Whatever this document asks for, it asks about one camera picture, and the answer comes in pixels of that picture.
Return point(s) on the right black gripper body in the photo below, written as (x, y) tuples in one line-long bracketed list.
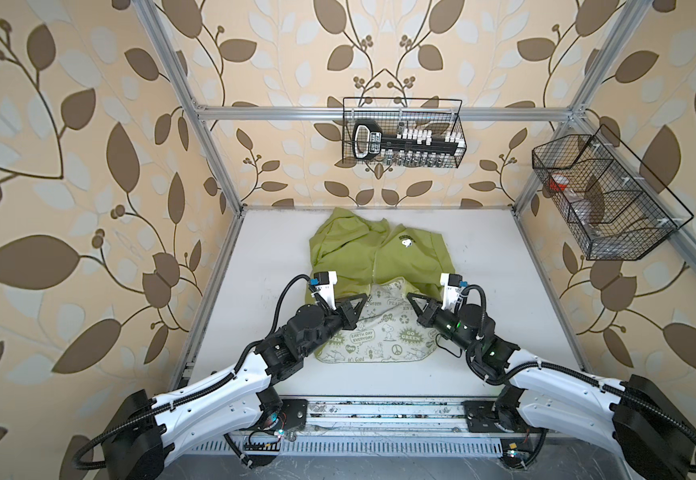
[(446, 324)]

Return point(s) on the black tool set in basket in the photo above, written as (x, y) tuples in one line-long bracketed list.
[(406, 147)]

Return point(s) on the red-capped item in basket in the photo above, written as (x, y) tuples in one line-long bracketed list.
[(558, 183)]

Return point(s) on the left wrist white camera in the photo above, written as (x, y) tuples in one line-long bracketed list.
[(322, 288)]

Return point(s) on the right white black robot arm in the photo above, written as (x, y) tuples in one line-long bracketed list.
[(632, 419)]

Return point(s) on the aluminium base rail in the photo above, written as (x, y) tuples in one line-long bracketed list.
[(386, 412)]

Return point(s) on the aluminium frame left post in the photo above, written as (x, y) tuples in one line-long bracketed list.
[(148, 16)]

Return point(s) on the black wire basket back wall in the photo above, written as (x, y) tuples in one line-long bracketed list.
[(436, 114)]

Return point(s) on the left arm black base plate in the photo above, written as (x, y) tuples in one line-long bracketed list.
[(289, 415)]

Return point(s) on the black wire basket wall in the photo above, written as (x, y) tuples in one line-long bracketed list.
[(436, 114), (618, 206)]

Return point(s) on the black wire basket right wall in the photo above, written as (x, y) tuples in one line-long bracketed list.
[(618, 206)]

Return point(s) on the aluminium frame right post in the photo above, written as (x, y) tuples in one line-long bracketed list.
[(600, 29)]

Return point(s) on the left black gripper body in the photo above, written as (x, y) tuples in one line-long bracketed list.
[(329, 323)]

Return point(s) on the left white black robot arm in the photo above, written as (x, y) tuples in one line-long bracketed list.
[(149, 433)]

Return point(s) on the green zip-up hooded jacket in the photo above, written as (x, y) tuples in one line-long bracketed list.
[(386, 262)]

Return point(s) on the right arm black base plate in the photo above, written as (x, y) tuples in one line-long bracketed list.
[(484, 416)]

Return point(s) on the aluminium frame post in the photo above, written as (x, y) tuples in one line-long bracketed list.
[(148, 16), (600, 29)]

